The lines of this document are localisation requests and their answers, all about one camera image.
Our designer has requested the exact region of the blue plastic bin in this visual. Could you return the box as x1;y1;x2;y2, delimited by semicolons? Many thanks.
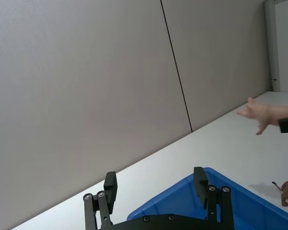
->
126;167;288;230

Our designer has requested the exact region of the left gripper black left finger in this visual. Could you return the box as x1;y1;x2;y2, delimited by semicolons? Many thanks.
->
83;171;119;230

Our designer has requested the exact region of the pink toy pig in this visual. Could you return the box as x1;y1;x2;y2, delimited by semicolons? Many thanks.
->
237;96;288;143

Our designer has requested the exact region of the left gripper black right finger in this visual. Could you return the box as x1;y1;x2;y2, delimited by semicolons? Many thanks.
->
193;166;234;224

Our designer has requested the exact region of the grey door frame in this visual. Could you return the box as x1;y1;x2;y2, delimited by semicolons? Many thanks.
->
264;0;288;93

